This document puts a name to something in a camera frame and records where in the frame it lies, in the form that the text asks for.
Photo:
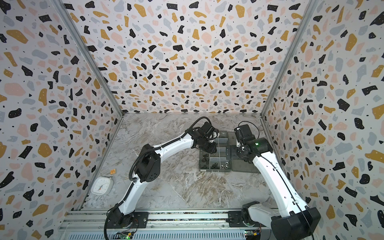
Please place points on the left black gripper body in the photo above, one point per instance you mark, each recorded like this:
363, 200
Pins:
208, 147

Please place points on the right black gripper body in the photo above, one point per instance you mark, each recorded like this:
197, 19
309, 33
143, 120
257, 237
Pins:
241, 149

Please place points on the clear plastic organizer box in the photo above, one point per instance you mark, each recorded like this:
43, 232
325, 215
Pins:
226, 158

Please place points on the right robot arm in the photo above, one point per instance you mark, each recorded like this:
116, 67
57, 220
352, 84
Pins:
293, 219

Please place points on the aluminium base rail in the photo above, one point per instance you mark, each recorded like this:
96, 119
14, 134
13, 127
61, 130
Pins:
165, 224

